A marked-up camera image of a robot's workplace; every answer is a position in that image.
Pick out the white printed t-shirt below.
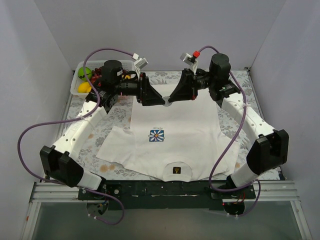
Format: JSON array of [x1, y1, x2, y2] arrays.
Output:
[[97, 90, 240, 182]]

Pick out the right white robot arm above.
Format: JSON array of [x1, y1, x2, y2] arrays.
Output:
[[167, 51, 289, 199]]

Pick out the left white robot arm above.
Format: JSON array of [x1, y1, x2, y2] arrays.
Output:
[[40, 60, 165, 200]]

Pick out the dark red toy grapes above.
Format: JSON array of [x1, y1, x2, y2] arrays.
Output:
[[90, 67, 102, 84]]

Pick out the green toy fruit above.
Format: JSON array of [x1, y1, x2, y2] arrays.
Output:
[[77, 67, 92, 81]]

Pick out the yellow toy lemon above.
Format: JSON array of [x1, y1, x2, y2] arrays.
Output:
[[77, 82, 92, 94]]

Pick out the white plastic fruit basket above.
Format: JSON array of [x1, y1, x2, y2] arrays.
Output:
[[70, 60, 135, 99]]

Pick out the floral patterned table mat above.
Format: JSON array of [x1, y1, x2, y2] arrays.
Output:
[[48, 69, 280, 181]]

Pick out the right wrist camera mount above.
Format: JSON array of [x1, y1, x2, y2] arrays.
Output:
[[180, 51, 200, 74]]

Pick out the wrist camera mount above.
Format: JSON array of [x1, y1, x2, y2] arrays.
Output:
[[180, 51, 200, 74], [132, 53, 149, 76]]

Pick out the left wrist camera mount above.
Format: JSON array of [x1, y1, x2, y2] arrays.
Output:
[[132, 53, 149, 76]]

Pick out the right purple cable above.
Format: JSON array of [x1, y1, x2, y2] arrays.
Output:
[[193, 45, 262, 217]]

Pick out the purple cable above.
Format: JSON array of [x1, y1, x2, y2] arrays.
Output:
[[16, 47, 140, 225], [193, 45, 262, 217]]

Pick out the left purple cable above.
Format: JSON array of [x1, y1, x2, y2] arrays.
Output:
[[16, 47, 140, 225]]

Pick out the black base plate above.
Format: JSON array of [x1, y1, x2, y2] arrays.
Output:
[[77, 179, 256, 211]]

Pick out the aluminium frame rail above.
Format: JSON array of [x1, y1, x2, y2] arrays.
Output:
[[29, 180, 300, 203]]

